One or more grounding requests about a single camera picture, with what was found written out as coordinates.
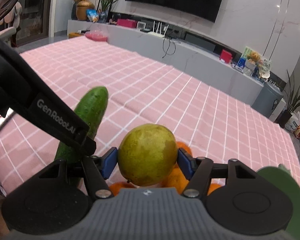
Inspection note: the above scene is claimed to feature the grey pedal trash bin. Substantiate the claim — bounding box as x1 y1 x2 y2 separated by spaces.
251 82 283 118

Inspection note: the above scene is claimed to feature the grey tv console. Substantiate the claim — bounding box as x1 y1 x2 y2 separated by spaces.
67 20 263 105

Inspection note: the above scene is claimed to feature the green cucumber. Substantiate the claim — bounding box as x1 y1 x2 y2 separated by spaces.
55 86 109 163

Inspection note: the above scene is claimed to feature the black cable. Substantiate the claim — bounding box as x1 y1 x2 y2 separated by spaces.
161 36 177 59

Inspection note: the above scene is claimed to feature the floor potted plant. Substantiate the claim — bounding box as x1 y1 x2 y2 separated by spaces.
276 72 300 128

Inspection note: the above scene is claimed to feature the red box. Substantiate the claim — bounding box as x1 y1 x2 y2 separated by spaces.
219 49 232 64

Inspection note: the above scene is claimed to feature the white wifi router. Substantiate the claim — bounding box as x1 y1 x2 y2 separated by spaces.
148 21 170 38

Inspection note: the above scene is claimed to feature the pink checkered tablecloth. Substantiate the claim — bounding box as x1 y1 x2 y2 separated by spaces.
0 35 300 205

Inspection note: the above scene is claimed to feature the teddy bear toy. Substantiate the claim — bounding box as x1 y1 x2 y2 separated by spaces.
243 50 261 76

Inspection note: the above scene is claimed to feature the potted green plant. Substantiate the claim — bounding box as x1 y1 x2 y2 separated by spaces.
98 0 118 23

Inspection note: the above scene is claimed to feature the orange tangerine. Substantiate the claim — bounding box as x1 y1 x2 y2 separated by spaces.
109 141 222 196

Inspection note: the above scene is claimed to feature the yellow-green pear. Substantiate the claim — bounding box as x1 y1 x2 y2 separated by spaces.
117 124 178 187

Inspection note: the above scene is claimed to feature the green fruit bowl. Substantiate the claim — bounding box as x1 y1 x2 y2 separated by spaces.
257 164 300 239

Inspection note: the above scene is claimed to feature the golden vase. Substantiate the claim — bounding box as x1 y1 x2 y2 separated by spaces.
76 1 94 21

